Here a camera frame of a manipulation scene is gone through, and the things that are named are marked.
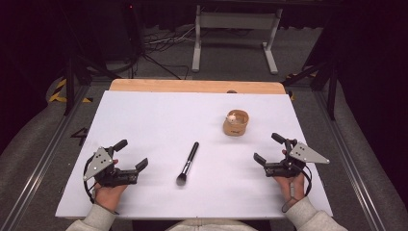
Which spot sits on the white metal stand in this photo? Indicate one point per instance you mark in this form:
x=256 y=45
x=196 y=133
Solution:
x=237 y=20

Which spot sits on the person's torso grey clothing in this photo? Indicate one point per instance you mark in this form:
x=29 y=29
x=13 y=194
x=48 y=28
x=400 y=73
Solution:
x=208 y=225

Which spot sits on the yellow black hazard tape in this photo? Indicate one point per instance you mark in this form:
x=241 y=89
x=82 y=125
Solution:
x=57 y=93

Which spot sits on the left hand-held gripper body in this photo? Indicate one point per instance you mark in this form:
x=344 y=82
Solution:
x=109 y=174

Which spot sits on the person's right hand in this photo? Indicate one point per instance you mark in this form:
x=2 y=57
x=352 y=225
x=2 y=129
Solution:
x=290 y=187

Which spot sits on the round wooden brush holder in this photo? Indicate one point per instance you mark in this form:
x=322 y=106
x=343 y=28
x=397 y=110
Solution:
x=236 y=127

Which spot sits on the person's left hand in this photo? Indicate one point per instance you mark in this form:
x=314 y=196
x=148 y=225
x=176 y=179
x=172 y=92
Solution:
x=109 y=195

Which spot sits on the black tripod stand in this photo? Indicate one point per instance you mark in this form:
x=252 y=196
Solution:
x=72 y=73

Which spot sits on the white table mat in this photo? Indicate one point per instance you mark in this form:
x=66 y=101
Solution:
x=192 y=122

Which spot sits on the wooden table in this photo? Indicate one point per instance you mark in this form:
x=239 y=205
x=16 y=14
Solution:
x=192 y=86

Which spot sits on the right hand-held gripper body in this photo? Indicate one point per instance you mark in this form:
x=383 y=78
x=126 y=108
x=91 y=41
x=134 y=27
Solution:
x=303 y=153

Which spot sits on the black makeup brush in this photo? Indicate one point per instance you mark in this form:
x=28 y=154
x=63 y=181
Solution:
x=189 y=162

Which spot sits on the black metal stand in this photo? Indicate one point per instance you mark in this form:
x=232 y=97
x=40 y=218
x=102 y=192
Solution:
x=332 y=80

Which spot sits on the aluminium floor rail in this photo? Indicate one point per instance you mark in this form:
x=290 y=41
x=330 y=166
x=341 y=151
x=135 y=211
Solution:
x=41 y=163
x=349 y=163

